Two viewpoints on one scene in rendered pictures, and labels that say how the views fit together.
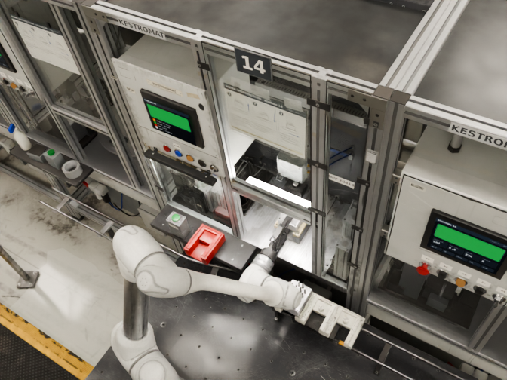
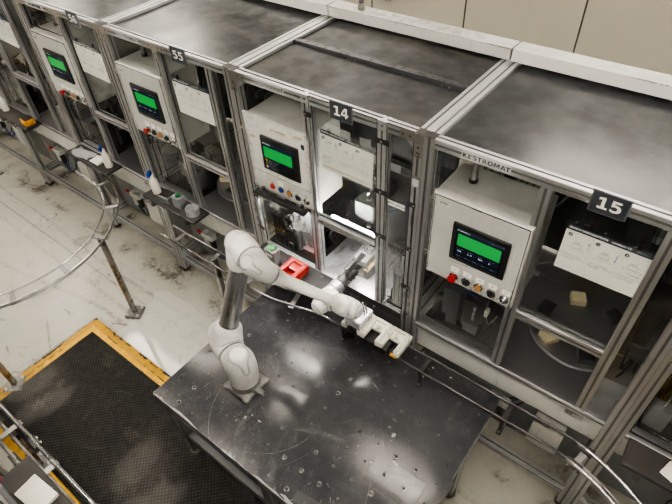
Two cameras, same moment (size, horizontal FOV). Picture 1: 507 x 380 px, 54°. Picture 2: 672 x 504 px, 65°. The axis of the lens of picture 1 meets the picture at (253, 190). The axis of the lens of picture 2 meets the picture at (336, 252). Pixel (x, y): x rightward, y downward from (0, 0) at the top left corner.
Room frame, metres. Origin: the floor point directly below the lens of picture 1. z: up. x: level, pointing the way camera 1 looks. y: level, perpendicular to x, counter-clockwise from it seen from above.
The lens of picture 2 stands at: (-0.84, -0.05, 3.13)
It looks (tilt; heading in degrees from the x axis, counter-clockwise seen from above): 44 degrees down; 1
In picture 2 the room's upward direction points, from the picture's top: 3 degrees counter-clockwise
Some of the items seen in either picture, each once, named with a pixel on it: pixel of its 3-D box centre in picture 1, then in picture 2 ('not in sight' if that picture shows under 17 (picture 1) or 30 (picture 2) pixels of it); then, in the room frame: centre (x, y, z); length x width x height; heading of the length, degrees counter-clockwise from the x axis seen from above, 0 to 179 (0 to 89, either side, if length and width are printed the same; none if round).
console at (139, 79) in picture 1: (188, 102); (293, 151); (1.51, 0.20, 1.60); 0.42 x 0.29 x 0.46; 52
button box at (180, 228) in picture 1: (179, 223); (273, 254); (1.39, 0.37, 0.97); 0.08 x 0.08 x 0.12; 52
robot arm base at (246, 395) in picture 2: not in sight; (248, 382); (0.69, 0.49, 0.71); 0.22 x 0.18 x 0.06; 52
